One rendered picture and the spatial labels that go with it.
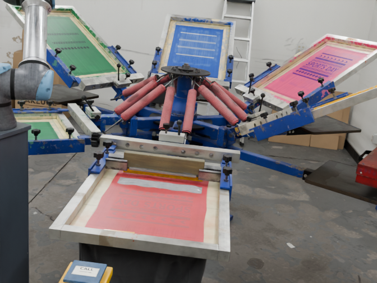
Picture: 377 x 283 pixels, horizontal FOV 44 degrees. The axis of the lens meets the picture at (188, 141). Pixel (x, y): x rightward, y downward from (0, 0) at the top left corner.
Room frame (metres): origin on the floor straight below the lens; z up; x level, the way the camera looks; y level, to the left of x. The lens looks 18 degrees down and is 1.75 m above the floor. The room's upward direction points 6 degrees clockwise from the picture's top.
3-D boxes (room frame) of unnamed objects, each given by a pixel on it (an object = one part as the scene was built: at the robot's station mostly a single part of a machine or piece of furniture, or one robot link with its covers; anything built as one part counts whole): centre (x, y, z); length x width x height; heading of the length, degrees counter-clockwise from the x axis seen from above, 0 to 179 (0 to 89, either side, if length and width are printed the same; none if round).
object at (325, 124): (3.05, -0.53, 0.91); 1.34 x 0.40 x 0.08; 117
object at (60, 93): (3.10, 0.63, 0.91); 1.34 x 0.40 x 0.08; 57
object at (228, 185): (1.92, -0.18, 0.97); 0.30 x 0.05 x 0.07; 177
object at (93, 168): (1.94, 0.37, 0.97); 0.30 x 0.05 x 0.07; 177
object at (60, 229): (1.69, 0.11, 0.97); 0.79 x 0.58 x 0.04; 177
